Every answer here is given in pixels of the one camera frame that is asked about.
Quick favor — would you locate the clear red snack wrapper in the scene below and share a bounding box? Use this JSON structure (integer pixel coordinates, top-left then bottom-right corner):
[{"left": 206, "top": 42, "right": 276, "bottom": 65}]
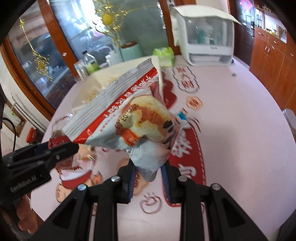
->
[{"left": 48, "top": 114, "right": 96, "bottom": 176}]

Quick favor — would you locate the red white bread snack packet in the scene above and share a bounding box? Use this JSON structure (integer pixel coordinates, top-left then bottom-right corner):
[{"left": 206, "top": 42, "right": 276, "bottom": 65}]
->
[{"left": 63, "top": 58, "right": 186, "bottom": 182}]

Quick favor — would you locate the person's left hand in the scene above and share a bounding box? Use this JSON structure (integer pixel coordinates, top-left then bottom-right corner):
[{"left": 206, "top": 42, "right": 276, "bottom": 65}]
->
[{"left": 16, "top": 195, "right": 38, "bottom": 234}]

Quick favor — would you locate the white rectangular plastic tray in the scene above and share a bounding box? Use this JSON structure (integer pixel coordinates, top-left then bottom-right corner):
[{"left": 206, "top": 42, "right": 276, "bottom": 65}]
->
[{"left": 72, "top": 55, "right": 164, "bottom": 113}]

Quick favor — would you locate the pink printed table mat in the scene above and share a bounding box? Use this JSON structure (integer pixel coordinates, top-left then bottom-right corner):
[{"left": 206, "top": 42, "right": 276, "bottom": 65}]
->
[{"left": 31, "top": 54, "right": 296, "bottom": 241}]

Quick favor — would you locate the clear bottle green label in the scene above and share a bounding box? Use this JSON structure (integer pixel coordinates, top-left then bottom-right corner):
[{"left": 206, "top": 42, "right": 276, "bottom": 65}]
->
[{"left": 82, "top": 51, "right": 100, "bottom": 75}]

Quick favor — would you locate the small blue candy wrapper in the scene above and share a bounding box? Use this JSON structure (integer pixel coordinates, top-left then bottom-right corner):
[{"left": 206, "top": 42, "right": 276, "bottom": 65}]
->
[{"left": 177, "top": 111, "right": 188, "bottom": 121}]

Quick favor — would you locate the translucent squeeze bottle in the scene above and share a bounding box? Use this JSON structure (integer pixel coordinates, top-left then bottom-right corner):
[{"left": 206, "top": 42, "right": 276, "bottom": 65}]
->
[{"left": 105, "top": 50, "right": 121, "bottom": 66}]

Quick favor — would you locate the wooden framed glass door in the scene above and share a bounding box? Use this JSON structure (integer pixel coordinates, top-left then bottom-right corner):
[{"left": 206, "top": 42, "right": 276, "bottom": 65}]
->
[{"left": 1, "top": 1, "right": 182, "bottom": 120}]

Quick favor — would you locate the teal ceramic canister brown lid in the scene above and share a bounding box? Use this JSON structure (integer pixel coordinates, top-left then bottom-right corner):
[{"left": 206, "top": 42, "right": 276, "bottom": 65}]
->
[{"left": 120, "top": 41, "right": 143, "bottom": 62}]

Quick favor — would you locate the green tissue pack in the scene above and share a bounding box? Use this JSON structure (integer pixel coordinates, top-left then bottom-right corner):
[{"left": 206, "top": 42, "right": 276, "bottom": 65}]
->
[{"left": 152, "top": 47, "right": 174, "bottom": 67}]

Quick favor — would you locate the wooden cabinet with shelves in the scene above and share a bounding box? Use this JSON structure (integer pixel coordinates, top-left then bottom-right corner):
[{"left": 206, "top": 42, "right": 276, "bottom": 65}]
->
[{"left": 233, "top": 0, "right": 296, "bottom": 112}]

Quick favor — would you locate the white countertop appliance with cloth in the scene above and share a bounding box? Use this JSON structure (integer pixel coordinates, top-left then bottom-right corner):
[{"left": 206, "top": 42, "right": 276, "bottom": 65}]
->
[{"left": 170, "top": 4, "right": 240, "bottom": 66}]

